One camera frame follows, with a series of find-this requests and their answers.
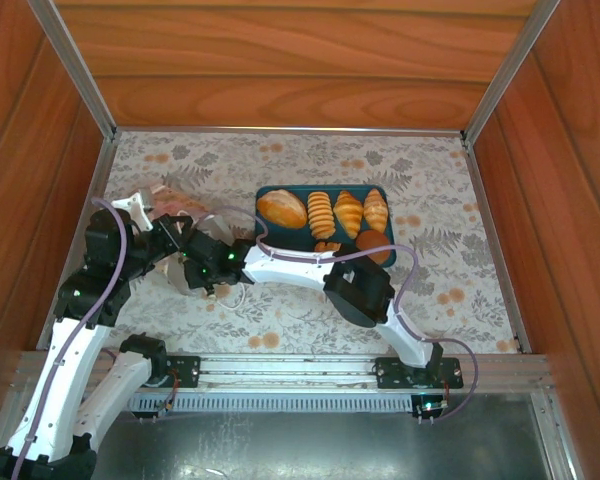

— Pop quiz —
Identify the cartoon animal print paper bag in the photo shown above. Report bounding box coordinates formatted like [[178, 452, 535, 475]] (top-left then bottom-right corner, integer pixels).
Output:
[[139, 184, 247, 309]]

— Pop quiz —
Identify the large oval fake bread loaf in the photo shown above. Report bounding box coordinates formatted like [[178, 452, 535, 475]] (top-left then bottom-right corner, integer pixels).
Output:
[[256, 188, 309, 231]]

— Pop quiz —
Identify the ridged fake bread roll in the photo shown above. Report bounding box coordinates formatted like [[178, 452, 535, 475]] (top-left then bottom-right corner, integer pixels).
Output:
[[306, 191, 338, 241]]

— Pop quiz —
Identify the golden fake croissant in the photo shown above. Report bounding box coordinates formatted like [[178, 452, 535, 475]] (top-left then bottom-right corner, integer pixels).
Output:
[[333, 189, 365, 240], [362, 188, 391, 234]]

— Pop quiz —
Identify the round brown fake bun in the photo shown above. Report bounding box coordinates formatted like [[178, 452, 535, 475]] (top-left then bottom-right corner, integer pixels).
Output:
[[354, 229, 393, 266]]

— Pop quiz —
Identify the floral patterned table mat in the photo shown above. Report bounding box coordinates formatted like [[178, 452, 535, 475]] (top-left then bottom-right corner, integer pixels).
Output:
[[39, 128, 529, 357]]

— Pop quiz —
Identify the teal plastic tray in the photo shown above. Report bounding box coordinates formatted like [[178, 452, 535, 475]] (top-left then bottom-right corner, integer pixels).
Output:
[[254, 184, 396, 269]]

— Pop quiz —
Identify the aluminium back edge strip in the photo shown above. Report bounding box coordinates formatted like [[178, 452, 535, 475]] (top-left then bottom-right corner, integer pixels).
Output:
[[113, 125, 467, 137]]

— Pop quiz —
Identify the galvanised metal sheet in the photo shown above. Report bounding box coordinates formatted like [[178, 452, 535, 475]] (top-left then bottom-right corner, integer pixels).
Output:
[[79, 408, 559, 480]]

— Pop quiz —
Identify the circuit board with green light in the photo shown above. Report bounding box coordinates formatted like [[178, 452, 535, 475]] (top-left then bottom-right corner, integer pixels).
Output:
[[412, 393, 452, 420]]

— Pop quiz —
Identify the aluminium side edge strip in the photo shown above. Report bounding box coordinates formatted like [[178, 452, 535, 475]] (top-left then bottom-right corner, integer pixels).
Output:
[[461, 137, 532, 354]]

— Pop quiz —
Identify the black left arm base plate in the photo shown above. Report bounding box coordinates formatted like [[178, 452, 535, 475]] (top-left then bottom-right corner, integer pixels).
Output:
[[163, 353, 202, 389]]

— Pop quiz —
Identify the aluminium mounting rail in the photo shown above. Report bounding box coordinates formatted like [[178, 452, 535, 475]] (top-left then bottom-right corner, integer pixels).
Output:
[[14, 351, 554, 397]]

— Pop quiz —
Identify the white slotted cable duct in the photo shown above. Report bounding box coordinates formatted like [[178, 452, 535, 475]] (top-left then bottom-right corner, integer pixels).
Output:
[[124, 392, 417, 414]]

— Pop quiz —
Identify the aluminium frame post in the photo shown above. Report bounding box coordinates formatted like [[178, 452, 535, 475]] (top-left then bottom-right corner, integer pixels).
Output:
[[461, 0, 564, 145], [27, 0, 119, 142]]

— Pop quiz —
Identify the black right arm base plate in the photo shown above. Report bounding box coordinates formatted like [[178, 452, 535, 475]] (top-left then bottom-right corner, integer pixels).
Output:
[[369, 354, 465, 391]]

